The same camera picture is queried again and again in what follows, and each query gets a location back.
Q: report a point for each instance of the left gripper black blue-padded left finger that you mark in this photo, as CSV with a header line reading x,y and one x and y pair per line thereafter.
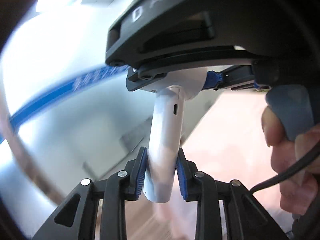
x,y
76,216

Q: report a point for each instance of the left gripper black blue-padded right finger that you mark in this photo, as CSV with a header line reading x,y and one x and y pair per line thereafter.
x,y
245,217

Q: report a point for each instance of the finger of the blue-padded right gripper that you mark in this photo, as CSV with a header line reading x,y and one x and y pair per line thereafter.
x,y
213,80

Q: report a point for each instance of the person's right hand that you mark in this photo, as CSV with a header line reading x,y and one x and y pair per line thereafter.
x,y
298,192

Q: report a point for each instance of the grey-blue gripper handle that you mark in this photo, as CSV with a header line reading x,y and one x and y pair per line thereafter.
x,y
292,106

